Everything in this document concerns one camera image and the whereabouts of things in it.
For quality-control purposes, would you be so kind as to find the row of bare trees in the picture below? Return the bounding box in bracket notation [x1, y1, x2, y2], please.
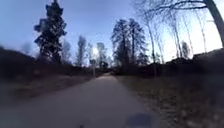
[134, 0, 211, 65]

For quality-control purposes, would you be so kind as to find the dry grass verge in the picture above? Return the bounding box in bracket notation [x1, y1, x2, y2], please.
[114, 73, 224, 128]

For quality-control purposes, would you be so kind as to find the large leaning bare tree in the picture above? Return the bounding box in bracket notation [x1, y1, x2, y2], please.
[146, 0, 224, 49]

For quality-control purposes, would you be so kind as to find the pole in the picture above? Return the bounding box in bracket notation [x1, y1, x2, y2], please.
[89, 59, 98, 78]

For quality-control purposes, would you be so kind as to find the grey paved path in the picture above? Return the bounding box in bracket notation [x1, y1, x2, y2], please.
[0, 73, 164, 128]

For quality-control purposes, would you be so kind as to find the dark hedge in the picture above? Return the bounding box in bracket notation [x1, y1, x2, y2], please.
[0, 46, 101, 81]
[113, 48, 224, 80]

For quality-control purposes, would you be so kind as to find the slim tree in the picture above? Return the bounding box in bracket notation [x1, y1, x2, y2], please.
[74, 34, 88, 68]
[95, 41, 110, 69]

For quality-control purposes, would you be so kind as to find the tall dark conifer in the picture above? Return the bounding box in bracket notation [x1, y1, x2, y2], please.
[33, 0, 68, 64]

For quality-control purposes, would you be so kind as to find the dark pine tree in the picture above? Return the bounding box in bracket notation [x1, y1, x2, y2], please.
[128, 18, 150, 66]
[110, 18, 133, 68]

